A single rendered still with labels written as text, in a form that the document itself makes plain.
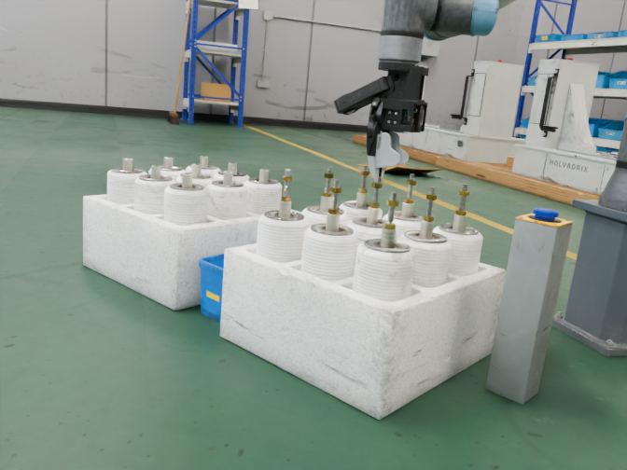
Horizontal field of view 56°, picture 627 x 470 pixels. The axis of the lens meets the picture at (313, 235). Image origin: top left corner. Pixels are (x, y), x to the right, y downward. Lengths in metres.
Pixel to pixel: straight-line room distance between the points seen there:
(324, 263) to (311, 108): 6.76
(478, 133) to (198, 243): 3.43
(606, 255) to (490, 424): 0.54
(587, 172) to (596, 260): 2.17
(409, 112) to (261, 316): 0.45
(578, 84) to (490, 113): 0.76
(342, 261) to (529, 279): 0.31
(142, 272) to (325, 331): 0.55
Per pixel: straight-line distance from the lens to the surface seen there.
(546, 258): 1.01
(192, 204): 1.29
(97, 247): 1.53
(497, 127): 4.59
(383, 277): 0.92
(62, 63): 7.32
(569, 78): 3.99
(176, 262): 1.26
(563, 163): 3.70
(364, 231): 1.07
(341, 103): 1.10
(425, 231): 1.04
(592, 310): 1.43
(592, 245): 1.42
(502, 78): 4.58
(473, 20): 1.09
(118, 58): 7.30
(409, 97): 1.06
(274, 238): 1.06
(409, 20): 1.06
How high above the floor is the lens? 0.49
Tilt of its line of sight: 14 degrees down
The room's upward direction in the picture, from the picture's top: 5 degrees clockwise
